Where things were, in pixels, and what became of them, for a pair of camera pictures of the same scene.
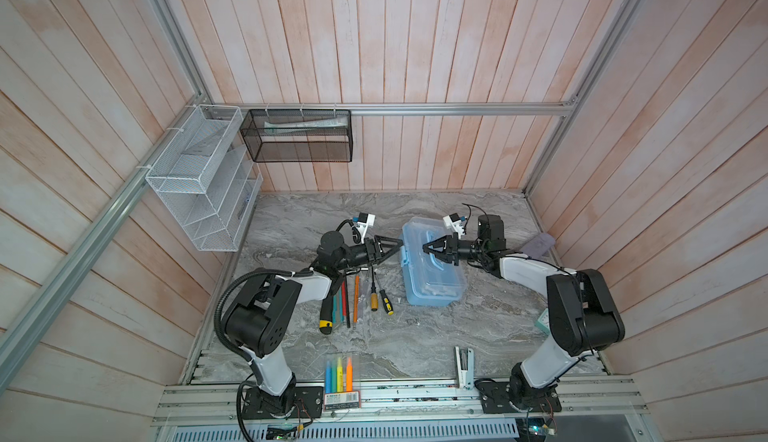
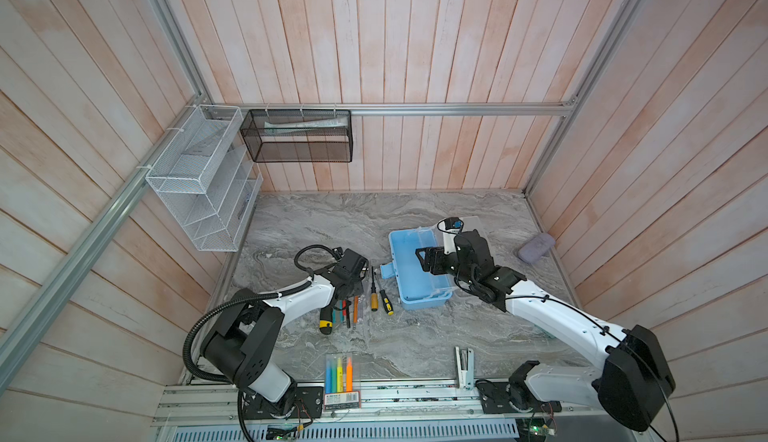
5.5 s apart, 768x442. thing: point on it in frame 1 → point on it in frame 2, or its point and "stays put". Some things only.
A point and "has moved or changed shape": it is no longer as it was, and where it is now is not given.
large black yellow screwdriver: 326,316 stays put
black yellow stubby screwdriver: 386,301 stays put
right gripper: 451,246 → 438,254
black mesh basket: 299,135 stays put
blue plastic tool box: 430,280 has moved or changed shape
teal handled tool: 337,306 stays put
